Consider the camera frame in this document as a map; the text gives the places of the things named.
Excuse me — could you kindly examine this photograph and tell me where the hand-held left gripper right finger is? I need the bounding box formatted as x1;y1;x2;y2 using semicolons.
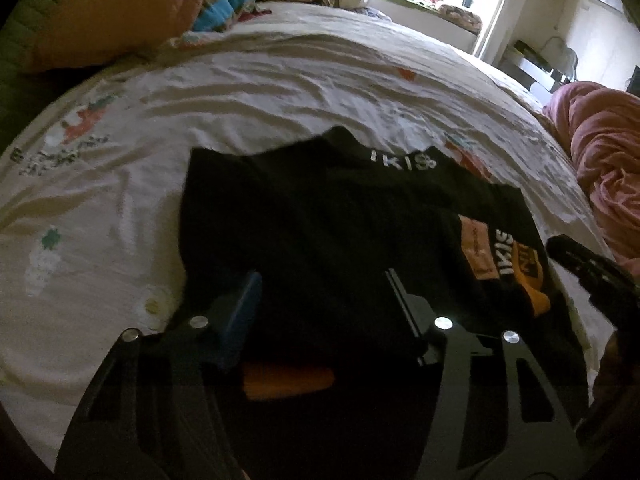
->
385;269;593;480

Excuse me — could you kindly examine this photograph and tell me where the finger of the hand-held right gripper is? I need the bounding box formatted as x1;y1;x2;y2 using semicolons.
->
580;272;640;327
546;234;640;302

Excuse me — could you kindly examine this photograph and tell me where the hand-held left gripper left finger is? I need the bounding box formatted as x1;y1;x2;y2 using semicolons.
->
55;270;263;480

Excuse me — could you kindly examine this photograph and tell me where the black sweater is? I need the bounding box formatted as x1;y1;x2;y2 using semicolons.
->
177;126;591;480

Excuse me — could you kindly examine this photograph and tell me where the pink blanket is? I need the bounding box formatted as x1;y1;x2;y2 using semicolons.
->
542;81;640;281

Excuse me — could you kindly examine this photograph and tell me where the dark desk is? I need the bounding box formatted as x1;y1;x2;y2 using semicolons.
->
502;42;566;93

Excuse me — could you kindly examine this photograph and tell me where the white fan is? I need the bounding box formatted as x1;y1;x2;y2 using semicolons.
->
542;35;578;81

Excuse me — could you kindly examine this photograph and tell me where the white printed bed sheet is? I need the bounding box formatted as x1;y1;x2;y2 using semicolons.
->
0;2;621;471

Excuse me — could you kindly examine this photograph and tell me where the crumpled cloth on sill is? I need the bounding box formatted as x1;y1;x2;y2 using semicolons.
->
437;4;483;31

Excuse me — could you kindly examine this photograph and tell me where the blue plaid cloth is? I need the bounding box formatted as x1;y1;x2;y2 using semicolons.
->
192;0;258;33

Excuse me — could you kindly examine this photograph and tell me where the green quilted headboard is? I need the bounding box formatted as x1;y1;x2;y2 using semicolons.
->
0;0;116;146

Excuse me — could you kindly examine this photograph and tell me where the pink pillow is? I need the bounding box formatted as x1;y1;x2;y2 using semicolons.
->
27;0;208;73

